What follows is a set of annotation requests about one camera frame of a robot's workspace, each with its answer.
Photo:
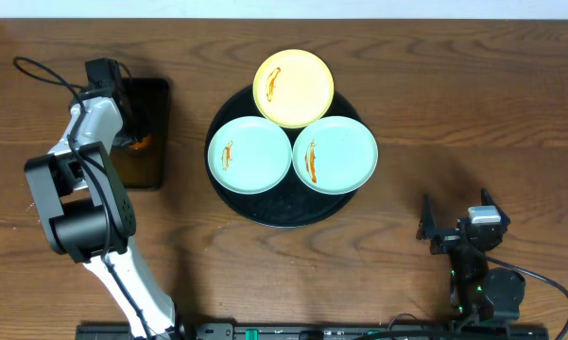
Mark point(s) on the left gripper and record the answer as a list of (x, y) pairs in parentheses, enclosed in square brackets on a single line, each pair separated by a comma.
[(124, 127)]

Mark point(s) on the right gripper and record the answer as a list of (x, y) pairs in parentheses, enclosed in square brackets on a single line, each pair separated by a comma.
[(427, 224)]

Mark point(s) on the green yellow sponge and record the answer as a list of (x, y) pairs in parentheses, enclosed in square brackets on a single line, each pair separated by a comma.
[(144, 143)]

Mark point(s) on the light green plate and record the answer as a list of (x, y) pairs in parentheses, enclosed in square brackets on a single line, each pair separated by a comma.
[(335, 155), (249, 155)]

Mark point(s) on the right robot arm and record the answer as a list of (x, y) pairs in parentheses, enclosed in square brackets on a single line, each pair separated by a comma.
[(484, 297)]

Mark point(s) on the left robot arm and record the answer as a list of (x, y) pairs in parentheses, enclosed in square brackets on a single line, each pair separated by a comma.
[(86, 213)]

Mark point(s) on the black rectangular water tray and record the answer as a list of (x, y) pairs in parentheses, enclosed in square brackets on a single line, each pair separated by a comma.
[(150, 100)]

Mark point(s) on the yellow plate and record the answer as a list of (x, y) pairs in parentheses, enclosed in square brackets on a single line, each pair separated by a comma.
[(293, 88)]

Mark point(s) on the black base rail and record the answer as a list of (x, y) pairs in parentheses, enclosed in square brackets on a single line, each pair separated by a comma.
[(225, 331)]

